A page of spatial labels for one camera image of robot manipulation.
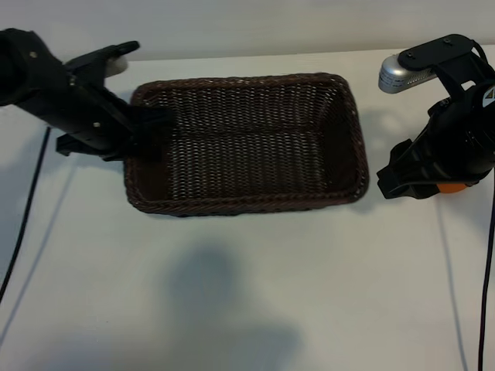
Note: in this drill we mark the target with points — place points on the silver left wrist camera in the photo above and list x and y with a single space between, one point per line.
118 65

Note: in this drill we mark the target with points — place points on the dark brown woven basket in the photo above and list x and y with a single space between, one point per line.
251 154

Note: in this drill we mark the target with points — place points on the orange fruit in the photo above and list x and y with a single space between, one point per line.
451 189

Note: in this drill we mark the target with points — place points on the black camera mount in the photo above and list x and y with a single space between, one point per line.
437 50
96 58

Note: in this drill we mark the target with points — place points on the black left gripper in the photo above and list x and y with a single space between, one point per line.
77 112

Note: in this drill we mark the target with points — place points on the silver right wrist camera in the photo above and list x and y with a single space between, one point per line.
404 77

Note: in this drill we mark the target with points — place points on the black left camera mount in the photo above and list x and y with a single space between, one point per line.
96 58

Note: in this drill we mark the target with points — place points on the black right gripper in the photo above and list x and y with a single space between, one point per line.
464 139

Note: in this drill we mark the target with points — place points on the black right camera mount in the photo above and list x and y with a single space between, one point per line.
437 50

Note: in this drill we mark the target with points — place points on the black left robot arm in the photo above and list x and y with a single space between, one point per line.
17 65

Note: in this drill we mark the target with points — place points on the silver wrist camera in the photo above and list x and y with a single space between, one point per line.
118 65
404 77

